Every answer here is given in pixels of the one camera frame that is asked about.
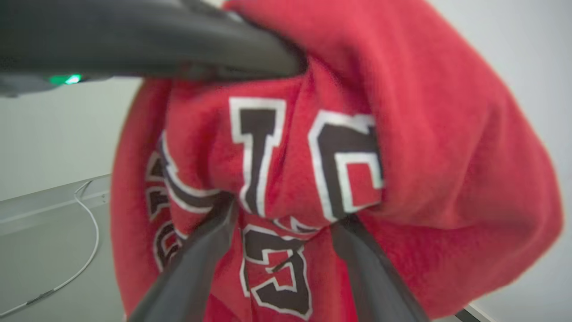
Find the white wall baseboard trunking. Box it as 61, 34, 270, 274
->
0, 174, 111, 225

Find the red jersey with black lettering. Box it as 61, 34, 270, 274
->
110, 0, 564, 322

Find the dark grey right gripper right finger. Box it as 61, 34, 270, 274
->
330, 214, 430, 322

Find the grey left gripper green band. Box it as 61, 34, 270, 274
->
0, 0, 308, 98

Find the white cable on floor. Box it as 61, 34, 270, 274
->
0, 180, 100, 318

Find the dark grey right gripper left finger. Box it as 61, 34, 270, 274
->
127, 193, 240, 322

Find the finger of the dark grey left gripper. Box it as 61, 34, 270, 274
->
172, 65, 301, 83

